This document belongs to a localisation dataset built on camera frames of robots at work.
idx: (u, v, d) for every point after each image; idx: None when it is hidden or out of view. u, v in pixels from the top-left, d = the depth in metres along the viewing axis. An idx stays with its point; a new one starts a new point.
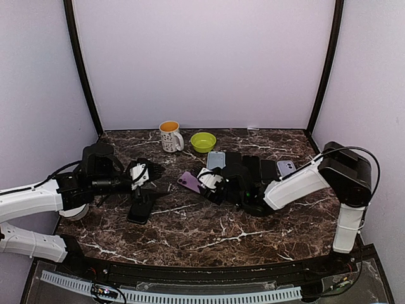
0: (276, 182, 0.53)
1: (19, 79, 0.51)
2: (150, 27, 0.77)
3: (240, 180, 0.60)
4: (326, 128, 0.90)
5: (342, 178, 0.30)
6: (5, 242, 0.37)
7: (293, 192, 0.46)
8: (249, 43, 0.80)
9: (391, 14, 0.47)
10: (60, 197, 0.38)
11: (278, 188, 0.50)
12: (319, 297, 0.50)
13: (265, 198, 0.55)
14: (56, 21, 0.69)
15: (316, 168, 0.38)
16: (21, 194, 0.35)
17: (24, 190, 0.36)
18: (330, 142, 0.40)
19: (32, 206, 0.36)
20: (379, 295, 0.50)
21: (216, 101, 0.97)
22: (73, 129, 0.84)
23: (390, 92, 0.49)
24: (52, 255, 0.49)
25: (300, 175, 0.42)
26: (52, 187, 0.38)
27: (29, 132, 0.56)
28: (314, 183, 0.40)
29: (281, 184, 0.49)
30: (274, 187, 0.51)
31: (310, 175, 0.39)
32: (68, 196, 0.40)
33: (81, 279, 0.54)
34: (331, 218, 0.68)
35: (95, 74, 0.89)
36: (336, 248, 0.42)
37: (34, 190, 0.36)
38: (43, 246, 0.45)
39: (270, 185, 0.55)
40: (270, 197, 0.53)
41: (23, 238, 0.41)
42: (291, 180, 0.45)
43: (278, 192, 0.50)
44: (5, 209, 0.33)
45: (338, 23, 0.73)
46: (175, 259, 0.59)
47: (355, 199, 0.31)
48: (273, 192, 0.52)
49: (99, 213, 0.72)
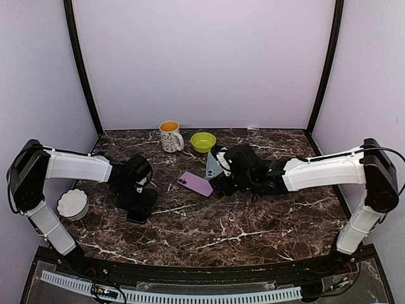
0: (299, 163, 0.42)
1: (18, 78, 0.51)
2: (150, 27, 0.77)
3: (243, 154, 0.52)
4: (326, 128, 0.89)
5: (379, 182, 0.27)
6: (42, 206, 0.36)
7: (322, 178, 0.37)
8: (248, 42, 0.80)
9: (391, 14, 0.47)
10: (109, 168, 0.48)
11: (304, 168, 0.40)
12: (319, 297, 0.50)
13: (283, 176, 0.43)
14: (56, 21, 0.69)
15: (357, 160, 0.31)
16: (81, 157, 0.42)
17: (82, 155, 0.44)
18: (371, 138, 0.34)
19: (89, 168, 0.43)
20: (379, 295, 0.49)
21: (217, 101, 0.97)
22: (74, 128, 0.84)
23: (390, 91, 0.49)
24: (65, 244, 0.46)
25: (335, 161, 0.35)
26: (103, 158, 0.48)
27: (29, 131, 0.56)
28: (348, 178, 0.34)
29: (309, 165, 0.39)
30: (302, 166, 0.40)
31: (347, 165, 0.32)
32: (116, 169, 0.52)
33: (81, 280, 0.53)
34: (331, 218, 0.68)
35: (95, 74, 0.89)
36: (340, 248, 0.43)
37: (91, 158, 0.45)
38: (61, 230, 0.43)
39: (290, 163, 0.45)
40: (289, 177, 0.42)
41: (50, 213, 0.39)
42: (326, 164, 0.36)
43: (300, 174, 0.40)
44: (72, 164, 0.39)
45: (337, 23, 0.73)
46: (175, 259, 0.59)
47: (383, 203, 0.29)
48: (295, 171, 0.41)
49: (99, 213, 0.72)
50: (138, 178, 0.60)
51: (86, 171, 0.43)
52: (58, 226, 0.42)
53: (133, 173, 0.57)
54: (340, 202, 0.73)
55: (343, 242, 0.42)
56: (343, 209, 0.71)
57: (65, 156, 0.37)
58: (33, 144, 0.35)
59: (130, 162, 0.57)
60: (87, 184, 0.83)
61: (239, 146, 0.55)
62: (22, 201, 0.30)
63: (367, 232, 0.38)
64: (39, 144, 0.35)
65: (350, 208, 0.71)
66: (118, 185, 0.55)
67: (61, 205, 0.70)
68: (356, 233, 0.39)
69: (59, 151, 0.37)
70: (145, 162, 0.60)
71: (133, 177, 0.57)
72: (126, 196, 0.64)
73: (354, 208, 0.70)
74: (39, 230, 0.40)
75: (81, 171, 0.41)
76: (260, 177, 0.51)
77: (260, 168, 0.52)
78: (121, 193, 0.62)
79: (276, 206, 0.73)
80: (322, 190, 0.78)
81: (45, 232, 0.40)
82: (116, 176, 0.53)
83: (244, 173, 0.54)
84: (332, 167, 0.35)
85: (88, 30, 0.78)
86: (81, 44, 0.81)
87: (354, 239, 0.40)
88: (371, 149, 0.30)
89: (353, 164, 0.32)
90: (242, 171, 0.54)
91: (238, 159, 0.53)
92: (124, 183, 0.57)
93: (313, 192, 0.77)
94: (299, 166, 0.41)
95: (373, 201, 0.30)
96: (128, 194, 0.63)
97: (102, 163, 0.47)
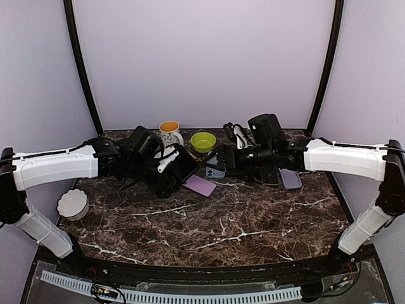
0: (323, 144, 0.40)
1: (18, 78, 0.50)
2: (150, 26, 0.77)
3: (270, 123, 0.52)
4: (326, 128, 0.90)
5: (393, 182, 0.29)
6: (27, 218, 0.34)
7: (343, 165, 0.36)
8: (249, 42, 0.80)
9: (391, 14, 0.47)
10: (96, 163, 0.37)
11: (328, 150, 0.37)
12: (319, 297, 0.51)
13: (305, 153, 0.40)
14: (56, 21, 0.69)
15: (381, 155, 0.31)
16: (57, 156, 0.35)
17: (59, 154, 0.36)
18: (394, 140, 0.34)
19: (68, 170, 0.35)
20: (379, 295, 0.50)
21: (218, 101, 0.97)
22: (73, 128, 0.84)
23: (390, 91, 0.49)
24: (60, 250, 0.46)
25: (359, 151, 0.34)
26: (87, 152, 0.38)
27: (30, 131, 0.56)
28: (366, 171, 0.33)
29: (332, 149, 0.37)
30: (326, 147, 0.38)
31: (369, 158, 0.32)
32: (105, 162, 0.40)
33: (81, 279, 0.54)
34: (331, 218, 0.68)
35: (96, 74, 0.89)
36: (341, 246, 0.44)
37: (69, 154, 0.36)
38: (55, 236, 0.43)
39: (313, 143, 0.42)
40: (309, 155, 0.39)
41: (42, 222, 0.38)
42: (351, 152, 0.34)
43: (321, 156, 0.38)
44: (42, 171, 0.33)
45: (337, 23, 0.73)
46: (175, 259, 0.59)
47: (390, 205, 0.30)
48: (317, 151, 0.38)
49: (99, 213, 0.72)
50: (144, 155, 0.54)
51: (65, 174, 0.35)
52: (50, 233, 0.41)
53: (136, 151, 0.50)
54: (340, 202, 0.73)
55: (345, 240, 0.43)
56: (343, 209, 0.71)
57: (35, 163, 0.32)
58: (6, 153, 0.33)
59: (128, 141, 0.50)
60: (87, 184, 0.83)
61: (266, 116, 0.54)
62: (1, 216, 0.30)
63: (372, 233, 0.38)
64: (11, 156, 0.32)
65: (350, 208, 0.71)
66: (123, 169, 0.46)
67: (61, 205, 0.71)
68: (360, 233, 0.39)
69: (30, 158, 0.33)
70: (147, 136, 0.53)
71: (137, 157, 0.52)
72: (142, 175, 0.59)
73: (353, 207, 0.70)
74: (33, 237, 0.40)
75: (61, 173, 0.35)
76: (278, 149, 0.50)
77: (281, 143, 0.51)
78: (135, 173, 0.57)
79: (276, 206, 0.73)
80: (322, 190, 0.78)
81: (38, 237, 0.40)
82: (108, 167, 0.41)
83: (266, 144, 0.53)
84: (355, 157, 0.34)
85: (88, 30, 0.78)
86: (81, 44, 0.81)
87: (356, 239, 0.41)
88: (395, 149, 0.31)
89: (375, 158, 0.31)
90: (263, 141, 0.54)
91: (263, 126, 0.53)
92: (130, 164, 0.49)
93: (313, 192, 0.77)
94: (324, 147, 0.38)
95: (385, 202, 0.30)
96: (142, 173, 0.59)
97: (81, 158, 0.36)
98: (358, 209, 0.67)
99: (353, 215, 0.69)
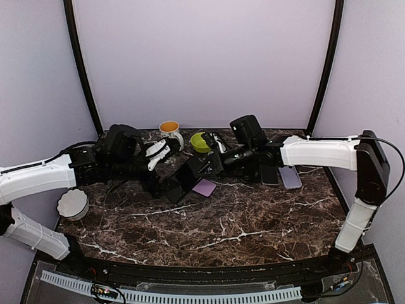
0: (298, 139, 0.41)
1: (19, 78, 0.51)
2: (150, 26, 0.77)
3: (249, 123, 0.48)
4: (326, 128, 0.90)
5: (371, 172, 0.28)
6: (14, 228, 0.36)
7: (318, 158, 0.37)
8: (249, 42, 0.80)
9: (390, 14, 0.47)
10: (72, 172, 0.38)
11: (302, 144, 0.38)
12: (319, 297, 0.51)
13: (282, 149, 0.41)
14: (56, 21, 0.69)
15: (352, 145, 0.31)
16: (31, 170, 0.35)
17: (35, 166, 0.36)
18: (368, 130, 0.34)
19: (44, 182, 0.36)
20: (379, 295, 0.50)
21: (217, 100, 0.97)
22: (73, 128, 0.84)
23: (390, 91, 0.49)
24: (56, 253, 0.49)
25: (331, 143, 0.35)
26: (64, 162, 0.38)
27: (30, 131, 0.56)
28: (341, 162, 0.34)
29: (307, 142, 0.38)
30: (300, 142, 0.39)
31: (342, 149, 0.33)
32: (81, 170, 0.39)
33: (81, 279, 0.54)
34: (331, 218, 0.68)
35: (95, 74, 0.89)
36: (337, 245, 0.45)
37: (45, 166, 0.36)
38: (47, 240, 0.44)
39: (289, 139, 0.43)
40: (286, 150, 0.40)
41: (31, 229, 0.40)
42: (324, 144, 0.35)
43: (297, 149, 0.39)
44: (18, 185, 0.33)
45: (338, 23, 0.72)
46: (175, 259, 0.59)
47: (369, 193, 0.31)
48: (293, 145, 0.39)
49: (99, 213, 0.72)
50: (123, 155, 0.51)
51: (43, 185, 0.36)
52: (42, 239, 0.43)
53: (114, 153, 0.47)
54: (340, 202, 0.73)
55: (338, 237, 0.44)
56: (343, 209, 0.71)
57: (11, 178, 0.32)
58: None
59: (104, 142, 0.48)
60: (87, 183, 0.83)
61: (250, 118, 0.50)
62: None
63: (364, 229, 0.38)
64: None
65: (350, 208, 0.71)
66: (104, 175, 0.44)
67: (61, 205, 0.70)
68: (351, 230, 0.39)
69: (7, 173, 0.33)
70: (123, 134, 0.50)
71: (115, 158, 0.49)
72: (124, 176, 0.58)
73: None
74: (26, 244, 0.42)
75: (38, 185, 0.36)
76: (257, 147, 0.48)
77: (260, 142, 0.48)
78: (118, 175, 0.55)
79: (277, 206, 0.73)
80: (322, 190, 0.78)
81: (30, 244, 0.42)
82: (86, 175, 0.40)
83: (246, 144, 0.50)
84: (328, 147, 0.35)
85: (88, 30, 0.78)
86: (81, 44, 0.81)
87: (349, 237, 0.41)
88: (369, 139, 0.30)
89: (347, 148, 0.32)
90: (243, 142, 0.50)
91: (242, 128, 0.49)
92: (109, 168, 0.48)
93: (313, 192, 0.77)
94: (299, 142, 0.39)
95: (361, 190, 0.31)
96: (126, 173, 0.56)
97: (57, 169, 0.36)
98: None
99: None
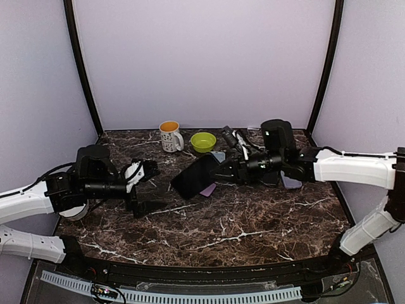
0: (330, 152, 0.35)
1: (19, 78, 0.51)
2: (150, 26, 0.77)
3: (286, 131, 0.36)
4: (326, 128, 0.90)
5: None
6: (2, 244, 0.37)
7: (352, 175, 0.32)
8: (249, 42, 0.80)
9: (391, 14, 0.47)
10: (49, 201, 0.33)
11: (336, 159, 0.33)
12: (319, 297, 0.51)
13: (314, 164, 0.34)
14: (56, 21, 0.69)
15: (390, 164, 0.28)
16: (8, 199, 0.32)
17: (13, 195, 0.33)
18: None
19: (25, 209, 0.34)
20: (379, 295, 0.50)
21: (217, 99, 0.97)
22: (73, 129, 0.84)
23: (390, 91, 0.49)
24: (52, 257, 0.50)
25: (367, 159, 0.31)
26: (41, 190, 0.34)
27: (29, 131, 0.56)
28: (377, 180, 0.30)
29: (340, 158, 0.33)
30: (333, 157, 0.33)
31: (378, 166, 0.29)
32: (58, 199, 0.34)
33: (81, 280, 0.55)
34: (331, 218, 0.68)
35: (95, 74, 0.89)
36: (342, 247, 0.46)
37: (23, 195, 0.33)
38: (40, 247, 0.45)
39: (319, 152, 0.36)
40: (319, 166, 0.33)
41: (20, 241, 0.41)
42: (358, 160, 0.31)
43: (331, 166, 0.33)
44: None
45: (338, 23, 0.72)
46: (175, 259, 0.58)
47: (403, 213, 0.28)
48: (326, 161, 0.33)
49: (99, 213, 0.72)
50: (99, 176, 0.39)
51: (24, 212, 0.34)
52: (33, 249, 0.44)
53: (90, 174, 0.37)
54: (340, 202, 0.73)
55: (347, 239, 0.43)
56: (343, 209, 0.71)
57: None
58: None
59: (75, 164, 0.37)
60: None
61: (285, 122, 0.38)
62: None
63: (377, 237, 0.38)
64: None
65: (350, 208, 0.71)
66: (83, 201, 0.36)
67: None
68: (364, 237, 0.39)
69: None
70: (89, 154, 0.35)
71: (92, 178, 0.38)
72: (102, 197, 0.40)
73: (353, 207, 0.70)
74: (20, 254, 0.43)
75: (21, 212, 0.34)
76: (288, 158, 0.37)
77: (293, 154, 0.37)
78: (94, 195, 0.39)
79: (276, 206, 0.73)
80: (322, 190, 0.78)
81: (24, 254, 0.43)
82: (64, 204, 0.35)
83: (274, 151, 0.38)
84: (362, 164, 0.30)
85: (88, 30, 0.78)
86: (81, 44, 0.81)
87: (358, 242, 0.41)
88: None
89: (384, 166, 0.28)
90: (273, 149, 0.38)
91: (274, 135, 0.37)
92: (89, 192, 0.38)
93: (313, 192, 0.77)
94: (332, 156, 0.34)
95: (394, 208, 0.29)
96: (107, 196, 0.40)
97: (33, 199, 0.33)
98: (358, 209, 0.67)
99: (353, 215, 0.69)
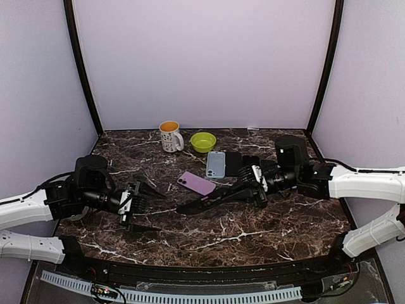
0: (344, 169, 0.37)
1: (19, 78, 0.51)
2: (150, 26, 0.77)
3: (301, 149, 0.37)
4: (326, 128, 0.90)
5: None
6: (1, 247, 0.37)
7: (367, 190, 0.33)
8: (248, 42, 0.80)
9: (391, 14, 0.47)
10: (48, 208, 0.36)
11: (351, 177, 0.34)
12: (319, 297, 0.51)
13: (330, 182, 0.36)
14: (56, 21, 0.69)
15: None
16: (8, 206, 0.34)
17: (12, 202, 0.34)
18: None
19: (24, 216, 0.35)
20: (379, 296, 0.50)
21: (217, 99, 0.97)
22: (74, 129, 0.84)
23: (390, 91, 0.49)
24: (51, 258, 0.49)
25: (383, 175, 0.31)
26: (41, 198, 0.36)
27: (29, 132, 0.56)
28: (393, 196, 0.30)
29: (355, 175, 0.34)
30: (347, 174, 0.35)
31: (392, 182, 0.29)
32: (57, 208, 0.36)
33: (81, 279, 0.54)
34: (331, 219, 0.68)
35: (96, 74, 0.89)
36: (345, 248, 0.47)
37: (23, 202, 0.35)
38: (39, 249, 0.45)
39: (334, 169, 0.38)
40: (335, 183, 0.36)
41: (19, 244, 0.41)
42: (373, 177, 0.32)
43: (345, 183, 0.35)
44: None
45: (338, 23, 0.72)
46: (175, 259, 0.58)
47: None
48: (342, 178, 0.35)
49: (99, 213, 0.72)
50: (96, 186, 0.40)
51: (21, 219, 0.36)
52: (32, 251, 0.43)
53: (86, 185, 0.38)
54: (340, 202, 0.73)
55: (352, 244, 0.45)
56: (343, 209, 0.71)
57: None
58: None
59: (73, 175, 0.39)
60: None
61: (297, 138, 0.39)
62: None
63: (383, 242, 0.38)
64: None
65: (350, 208, 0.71)
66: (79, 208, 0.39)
67: None
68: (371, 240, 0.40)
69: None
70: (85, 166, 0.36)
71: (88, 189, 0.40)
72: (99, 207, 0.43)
73: (353, 208, 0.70)
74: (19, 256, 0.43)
75: (18, 219, 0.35)
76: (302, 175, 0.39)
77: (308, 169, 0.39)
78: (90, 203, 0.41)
79: (276, 206, 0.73)
80: None
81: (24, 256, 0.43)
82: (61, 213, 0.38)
83: (290, 168, 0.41)
84: (378, 181, 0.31)
85: (88, 30, 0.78)
86: (81, 44, 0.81)
87: (362, 245, 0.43)
88: None
89: (398, 182, 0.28)
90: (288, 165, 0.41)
91: (290, 152, 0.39)
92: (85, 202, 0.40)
93: None
94: (347, 173, 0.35)
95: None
96: (101, 206, 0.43)
97: (33, 206, 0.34)
98: (357, 209, 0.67)
99: (353, 215, 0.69)
